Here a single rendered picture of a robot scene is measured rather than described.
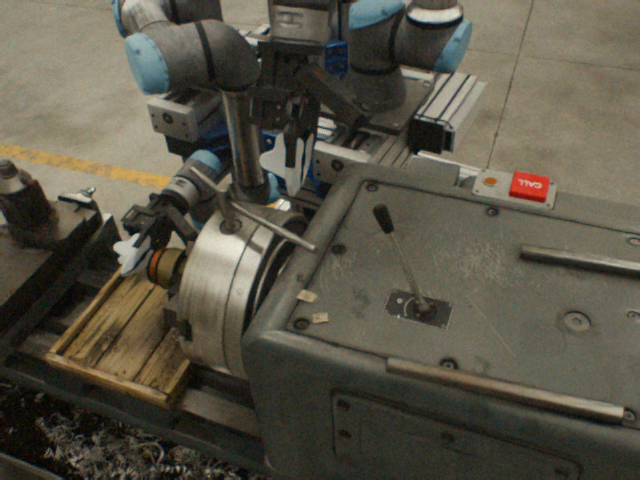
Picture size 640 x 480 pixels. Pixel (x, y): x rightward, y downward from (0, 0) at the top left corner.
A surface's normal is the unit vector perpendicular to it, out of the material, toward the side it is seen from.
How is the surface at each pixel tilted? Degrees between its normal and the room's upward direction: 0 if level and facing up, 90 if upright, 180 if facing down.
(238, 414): 0
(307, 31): 72
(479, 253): 0
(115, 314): 0
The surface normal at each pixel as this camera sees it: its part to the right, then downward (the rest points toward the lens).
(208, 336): -0.36, 0.42
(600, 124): -0.05, -0.73
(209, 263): -0.21, -0.33
